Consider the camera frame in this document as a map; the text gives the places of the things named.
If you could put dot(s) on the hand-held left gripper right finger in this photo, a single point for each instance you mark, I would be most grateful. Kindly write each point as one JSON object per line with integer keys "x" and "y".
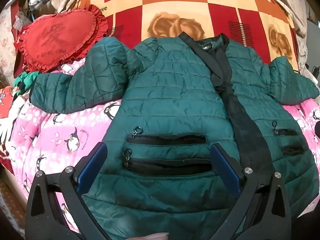
{"x": 225, "y": 168}

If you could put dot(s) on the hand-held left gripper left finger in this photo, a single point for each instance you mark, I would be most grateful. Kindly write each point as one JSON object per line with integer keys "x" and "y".
{"x": 92, "y": 166}

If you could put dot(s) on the green quilted jacket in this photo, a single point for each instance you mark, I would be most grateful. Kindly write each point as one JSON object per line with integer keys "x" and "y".
{"x": 175, "y": 100}

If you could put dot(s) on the person's left hand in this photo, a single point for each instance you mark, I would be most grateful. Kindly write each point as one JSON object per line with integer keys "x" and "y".
{"x": 160, "y": 237}

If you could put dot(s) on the pink penguin print blanket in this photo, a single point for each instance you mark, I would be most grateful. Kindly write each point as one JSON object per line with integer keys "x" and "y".
{"x": 50, "y": 130}

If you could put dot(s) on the red cartoon print cloth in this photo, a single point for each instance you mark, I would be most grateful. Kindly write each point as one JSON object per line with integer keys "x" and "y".
{"x": 6, "y": 102}

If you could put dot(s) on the green cloth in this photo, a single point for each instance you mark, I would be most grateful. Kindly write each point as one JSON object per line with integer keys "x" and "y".
{"x": 22, "y": 79}

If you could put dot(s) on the red heart shaped pillow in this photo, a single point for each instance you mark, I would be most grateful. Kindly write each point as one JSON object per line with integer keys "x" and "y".
{"x": 57, "y": 40}

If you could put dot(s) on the beige floral bed sheet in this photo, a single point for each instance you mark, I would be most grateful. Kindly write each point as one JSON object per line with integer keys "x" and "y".
{"x": 6, "y": 45}

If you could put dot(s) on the rose print checked blanket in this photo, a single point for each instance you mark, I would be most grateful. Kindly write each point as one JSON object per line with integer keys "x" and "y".
{"x": 175, "y": 5}

